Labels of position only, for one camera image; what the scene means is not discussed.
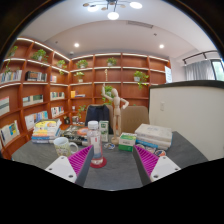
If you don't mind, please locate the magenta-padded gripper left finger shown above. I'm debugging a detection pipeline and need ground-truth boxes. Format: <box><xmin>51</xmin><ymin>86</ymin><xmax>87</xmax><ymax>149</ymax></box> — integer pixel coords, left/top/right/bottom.
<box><xmin>44</xmin><ymin>144</ymin><xmax>94</xmax><ymax>186</ymax></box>

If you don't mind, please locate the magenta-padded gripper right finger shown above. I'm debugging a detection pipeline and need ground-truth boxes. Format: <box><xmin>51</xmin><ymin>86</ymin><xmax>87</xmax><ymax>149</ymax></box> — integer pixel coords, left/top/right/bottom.
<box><xmin>133</xmin><ymin>144</ymin><xmax>182</xmax><ymax>185</ymax></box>

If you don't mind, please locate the clear plastic water bottle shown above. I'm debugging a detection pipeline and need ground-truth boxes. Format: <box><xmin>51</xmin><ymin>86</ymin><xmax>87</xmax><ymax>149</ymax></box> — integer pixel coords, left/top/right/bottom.
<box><xmin>86</xmin><ymin>120</ymin><xmax>104</xmax><ymax>166</ymax></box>

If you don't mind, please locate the yellow striped ceramic mug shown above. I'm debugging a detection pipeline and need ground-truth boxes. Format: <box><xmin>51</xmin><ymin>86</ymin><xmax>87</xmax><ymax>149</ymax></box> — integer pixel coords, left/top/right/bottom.
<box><xmin>53</xmin><ymin>136</ymin><xmax>79</xmax><ymax>158</ymax></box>

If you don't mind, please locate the stack of colourful books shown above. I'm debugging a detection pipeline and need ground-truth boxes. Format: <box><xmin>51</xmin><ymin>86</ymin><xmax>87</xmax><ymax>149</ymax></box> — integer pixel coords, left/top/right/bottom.
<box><xmin>31</xmin><ymin>118</ymin><xmax>63</xmax><ymax>145</ymax></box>

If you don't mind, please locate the small green white box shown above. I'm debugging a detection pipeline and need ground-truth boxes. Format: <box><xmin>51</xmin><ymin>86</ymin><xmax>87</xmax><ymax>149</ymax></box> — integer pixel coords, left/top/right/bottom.
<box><xmin>118</xmin><ymin>132</ymin><xmax>138</xmax><ymax>153</ymax></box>

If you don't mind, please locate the white counter with dark top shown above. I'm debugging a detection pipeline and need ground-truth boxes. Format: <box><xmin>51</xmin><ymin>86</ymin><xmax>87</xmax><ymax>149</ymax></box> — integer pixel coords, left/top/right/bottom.
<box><xmin>148</xmin><ymin>79</ymin><xmax>224</xmax><ymax>161</ymax></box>

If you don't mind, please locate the tall green white carton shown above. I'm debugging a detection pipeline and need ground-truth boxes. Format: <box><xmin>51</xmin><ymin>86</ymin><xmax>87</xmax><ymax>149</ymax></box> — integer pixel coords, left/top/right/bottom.
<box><xmin>98</xmin><ymin>120</ymin><xmax>110</xmax><ymax>143</ymax></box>

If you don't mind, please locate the tan upholstered chair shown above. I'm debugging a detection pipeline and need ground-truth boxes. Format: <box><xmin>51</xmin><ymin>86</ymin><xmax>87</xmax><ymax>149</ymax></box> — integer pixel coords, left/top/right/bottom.
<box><xmin>120</xmin><ymin>105</ymin><xmax>150</xmax><ymax>134</ymax></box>

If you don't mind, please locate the dark blue chair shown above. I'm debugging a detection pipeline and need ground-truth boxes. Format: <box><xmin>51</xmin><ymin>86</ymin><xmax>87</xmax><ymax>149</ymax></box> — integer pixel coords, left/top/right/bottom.
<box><xmin>85</xmin><ymin>104</ymin><xmax>113</xmax><ymax>135</ymax></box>

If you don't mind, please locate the wooden artist mannequin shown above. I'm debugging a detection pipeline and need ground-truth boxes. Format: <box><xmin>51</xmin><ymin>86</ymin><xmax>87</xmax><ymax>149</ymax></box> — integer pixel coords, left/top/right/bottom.
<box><xmin>101</xmin><ymin>87</ymin><xmax>130</xmax><ymax>145</ymax></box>

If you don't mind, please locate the wooden shelf unit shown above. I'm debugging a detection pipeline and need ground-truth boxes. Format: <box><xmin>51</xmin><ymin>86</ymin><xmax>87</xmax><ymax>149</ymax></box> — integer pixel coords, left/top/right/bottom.
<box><xmin>0</xmin><ymin>36</ymin><xmax>173</xmax><ymax>159</ymax></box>

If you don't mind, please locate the grey curtain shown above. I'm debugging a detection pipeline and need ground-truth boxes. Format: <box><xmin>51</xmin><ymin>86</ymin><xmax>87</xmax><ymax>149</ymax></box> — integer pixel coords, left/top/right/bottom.
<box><xmin>184</xmin><ymin>59</ymin><xmax>216</xmax><ymax>81</ymax></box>

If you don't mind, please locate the window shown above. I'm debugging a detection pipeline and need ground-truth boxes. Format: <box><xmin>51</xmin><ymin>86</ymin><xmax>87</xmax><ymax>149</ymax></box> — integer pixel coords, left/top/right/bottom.
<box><xmin>211</xmin><ymin>59</ymin><xmax>224</xmax><ymax>82</ymax></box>

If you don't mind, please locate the ceiling air vent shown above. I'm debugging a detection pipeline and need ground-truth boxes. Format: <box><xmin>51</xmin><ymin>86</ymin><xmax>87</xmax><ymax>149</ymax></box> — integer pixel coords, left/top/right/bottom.
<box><xmin>126</xmin><ymin>20</ymin><xmax>154</xmax><ymax>29</ymax></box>

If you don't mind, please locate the branched ceiling lamp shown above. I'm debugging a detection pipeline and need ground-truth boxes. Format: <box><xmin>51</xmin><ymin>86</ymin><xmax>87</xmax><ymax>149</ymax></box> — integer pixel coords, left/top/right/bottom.
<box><xmin>82</xmin><ymin>0</ymin><xmax>144</xmax><ymax>21</ymax></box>

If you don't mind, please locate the black curtain rail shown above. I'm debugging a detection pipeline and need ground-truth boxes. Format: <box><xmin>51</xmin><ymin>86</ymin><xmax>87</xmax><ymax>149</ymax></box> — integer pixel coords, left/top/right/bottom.
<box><xmin>181</xmin><ymin>49</ymin><xmax>218</xmax><ymax>66</ymax></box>

